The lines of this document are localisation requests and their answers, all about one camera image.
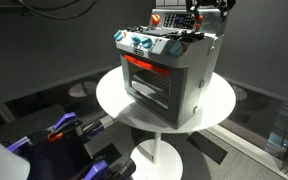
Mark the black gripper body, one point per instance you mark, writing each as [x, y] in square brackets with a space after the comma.
[224, 6]

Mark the grey toy stove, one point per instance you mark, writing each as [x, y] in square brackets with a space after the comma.
[168, 64]

